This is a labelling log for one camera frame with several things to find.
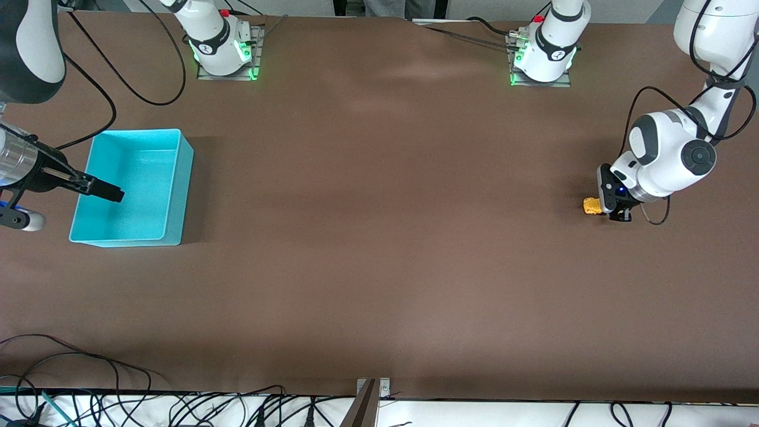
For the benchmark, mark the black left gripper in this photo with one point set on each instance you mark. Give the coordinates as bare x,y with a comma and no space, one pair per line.
622,214

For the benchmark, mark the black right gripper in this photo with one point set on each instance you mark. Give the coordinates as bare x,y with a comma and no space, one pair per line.
42,171

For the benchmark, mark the yellow beetle toy car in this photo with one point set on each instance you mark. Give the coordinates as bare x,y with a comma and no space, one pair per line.
591,206

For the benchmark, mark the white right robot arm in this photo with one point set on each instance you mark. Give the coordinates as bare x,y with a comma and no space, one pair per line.
216,44

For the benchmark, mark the turquoise plastic bin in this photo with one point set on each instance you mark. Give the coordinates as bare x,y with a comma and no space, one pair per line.
148,201

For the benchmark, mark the thin dark rod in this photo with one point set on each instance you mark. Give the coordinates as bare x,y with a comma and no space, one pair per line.
468,38

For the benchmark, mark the thin grey rod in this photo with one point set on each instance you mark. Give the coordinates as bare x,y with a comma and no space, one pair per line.
274,25

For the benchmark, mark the black power plug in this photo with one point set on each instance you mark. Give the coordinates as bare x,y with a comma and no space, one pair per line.
258,416
309,415

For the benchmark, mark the grey trousers legs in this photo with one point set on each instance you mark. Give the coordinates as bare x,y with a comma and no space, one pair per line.
391,7

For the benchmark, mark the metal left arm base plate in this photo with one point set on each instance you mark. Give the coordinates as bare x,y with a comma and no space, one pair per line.
539,84

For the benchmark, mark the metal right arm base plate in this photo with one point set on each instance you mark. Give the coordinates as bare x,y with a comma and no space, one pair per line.
225,77

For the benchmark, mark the small metal bracket plate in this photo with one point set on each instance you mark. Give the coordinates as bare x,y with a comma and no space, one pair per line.
384,386

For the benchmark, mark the black stand post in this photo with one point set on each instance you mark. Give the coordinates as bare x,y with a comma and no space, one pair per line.
350,7

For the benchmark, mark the dark camera mount pole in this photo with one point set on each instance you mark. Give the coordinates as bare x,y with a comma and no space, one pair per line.
362,412

